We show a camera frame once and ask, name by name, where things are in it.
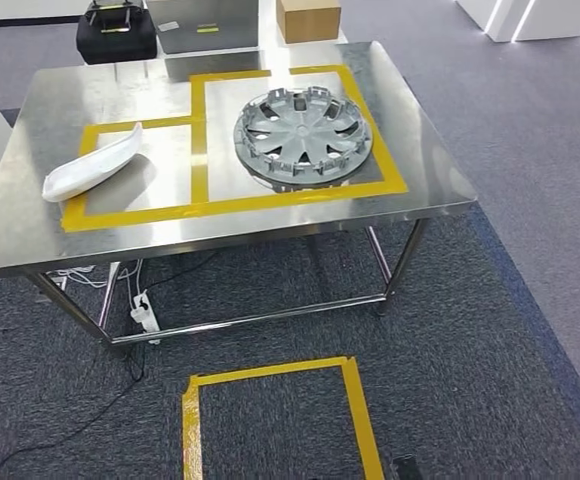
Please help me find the silver plastic wheel cover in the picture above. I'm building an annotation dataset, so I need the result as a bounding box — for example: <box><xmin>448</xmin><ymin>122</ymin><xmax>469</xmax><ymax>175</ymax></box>
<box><xmin>233</xmin><ymin>86</ymin><xmax>374</xmax><ymax>189</ymax></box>

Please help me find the yellow tape on workbench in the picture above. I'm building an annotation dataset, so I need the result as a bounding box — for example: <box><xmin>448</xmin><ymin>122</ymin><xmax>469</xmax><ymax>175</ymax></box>
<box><xmin>61</xmin><ymin>64</ymin><xmax>409</xmax><ymax>234</ymax></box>

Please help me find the stainless steel workbench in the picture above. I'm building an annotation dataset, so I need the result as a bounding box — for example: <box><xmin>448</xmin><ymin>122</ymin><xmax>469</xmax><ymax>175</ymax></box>
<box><xmin>0</xmin><ymin>40</ymin><xmax>479</xmax><ymax>359</ymax></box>

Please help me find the white curved plastic part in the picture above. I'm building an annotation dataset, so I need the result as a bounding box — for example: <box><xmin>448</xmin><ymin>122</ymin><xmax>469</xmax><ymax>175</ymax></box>
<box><xmin>42</xmin><ymin>122</ymin><xmax>144</xmax><ymax>203</ymax></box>

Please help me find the yellow floor tape square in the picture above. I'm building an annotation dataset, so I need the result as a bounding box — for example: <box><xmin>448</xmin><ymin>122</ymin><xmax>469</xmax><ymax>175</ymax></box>
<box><xmin>181</xmin><ymin>356</ymin><xmax>386</xmax><ymax>480</ymax></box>

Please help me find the white power strip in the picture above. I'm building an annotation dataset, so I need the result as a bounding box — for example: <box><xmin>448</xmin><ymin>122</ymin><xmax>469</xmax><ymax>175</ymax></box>
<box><xmin>129</xmin><ymin>291</ymin><xmax>162</xmax><ymax>346</ymax></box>

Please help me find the brown cardboard box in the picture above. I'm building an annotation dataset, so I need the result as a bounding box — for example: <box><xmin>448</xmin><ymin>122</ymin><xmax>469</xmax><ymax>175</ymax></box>
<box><xmin>276</xmin><ymin>0</ymin><xmax>343</xmax><ymax>45</ymax></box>

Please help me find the dark grey panel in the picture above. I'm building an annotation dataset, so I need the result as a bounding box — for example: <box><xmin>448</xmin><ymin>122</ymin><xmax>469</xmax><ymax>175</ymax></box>
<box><xmin>146</xmin><ymin>0</ymin><xmax>260</xmax><ymax>56</ymax></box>

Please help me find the black bag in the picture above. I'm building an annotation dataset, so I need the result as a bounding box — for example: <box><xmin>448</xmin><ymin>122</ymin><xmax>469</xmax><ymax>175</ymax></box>
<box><xmin>76</xmin><ymin>0</ymin><xmax>159</xmax><ymax>66</ymax></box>

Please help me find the white platform with light strips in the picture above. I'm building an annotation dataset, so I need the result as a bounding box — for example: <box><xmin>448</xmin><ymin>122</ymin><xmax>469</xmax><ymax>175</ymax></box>
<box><xmin>457</xmin><ymin>0</ymin><xmax>580</xmax><ymax>44</ymax></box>

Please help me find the black floor cable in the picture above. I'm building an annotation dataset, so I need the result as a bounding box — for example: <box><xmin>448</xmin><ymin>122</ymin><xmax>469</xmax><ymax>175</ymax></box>
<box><xmin>0</xmin><ymin>251</ymin><xmax>221</xmax><ymax>480</ymax></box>

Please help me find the white cable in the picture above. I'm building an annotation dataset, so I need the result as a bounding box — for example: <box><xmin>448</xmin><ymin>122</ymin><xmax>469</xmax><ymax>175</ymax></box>
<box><xmin>45</xmin><ymin>259</ymin><xmax>144</xmax><ymax>313</ymax></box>

